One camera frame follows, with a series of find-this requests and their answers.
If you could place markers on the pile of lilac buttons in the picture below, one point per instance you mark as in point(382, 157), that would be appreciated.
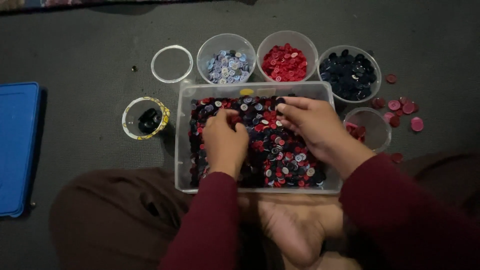
point(228, 67)

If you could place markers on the clear rectangular plastic bin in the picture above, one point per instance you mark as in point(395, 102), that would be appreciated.
point(183, 150)

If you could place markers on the person's left hand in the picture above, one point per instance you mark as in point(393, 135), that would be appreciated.
point(223, 146)

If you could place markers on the person's brown trousers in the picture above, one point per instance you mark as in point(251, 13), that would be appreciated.
point(112, 221)

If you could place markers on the clear cup holding red buttons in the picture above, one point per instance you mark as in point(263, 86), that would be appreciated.
point(270, 45)

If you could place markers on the person's right hand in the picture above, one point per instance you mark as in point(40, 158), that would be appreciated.
point(322, 131)

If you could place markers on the clear cup holding navy buttons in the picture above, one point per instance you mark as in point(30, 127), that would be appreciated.
point(375, 63)

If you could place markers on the pile of navy buttons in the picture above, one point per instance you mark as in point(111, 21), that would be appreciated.
point(348, 75)

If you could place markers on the few maroon buttons in cup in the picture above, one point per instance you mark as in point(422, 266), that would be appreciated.
point(356, 131)

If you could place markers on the blue plastic lid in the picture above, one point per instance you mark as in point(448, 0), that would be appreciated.
point(17, 150)

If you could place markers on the clear cup holding lilac buttons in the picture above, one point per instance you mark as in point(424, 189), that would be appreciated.
point(204, 56)

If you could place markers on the small yellow disc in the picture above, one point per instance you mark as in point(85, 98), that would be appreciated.
point(246, 91)

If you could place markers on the pile of red buttons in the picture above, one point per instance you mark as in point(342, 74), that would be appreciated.
point(285, 63)

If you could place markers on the clear cup holding maroon buttons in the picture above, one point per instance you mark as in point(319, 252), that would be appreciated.
point(375, 127)

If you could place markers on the yellow patterned clear cup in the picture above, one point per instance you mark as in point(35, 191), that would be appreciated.
point(129, 116)

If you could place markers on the heap of mixed coloured buttons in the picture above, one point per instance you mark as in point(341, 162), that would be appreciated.
point(281, 161)

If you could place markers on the empty clear plastic cup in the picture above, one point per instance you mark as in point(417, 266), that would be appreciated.
point(171, 64)

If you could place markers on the scattered group of pink buttons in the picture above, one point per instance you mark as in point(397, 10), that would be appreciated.
point(408, 108)

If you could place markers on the pile of black buttons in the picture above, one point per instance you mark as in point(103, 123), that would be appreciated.
point(149, 120)

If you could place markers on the large maroon button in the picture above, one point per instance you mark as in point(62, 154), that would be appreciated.
point(396, 157)
point(391, 78)

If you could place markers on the person's bare foot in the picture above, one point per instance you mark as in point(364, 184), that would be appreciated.
point(296, 225)

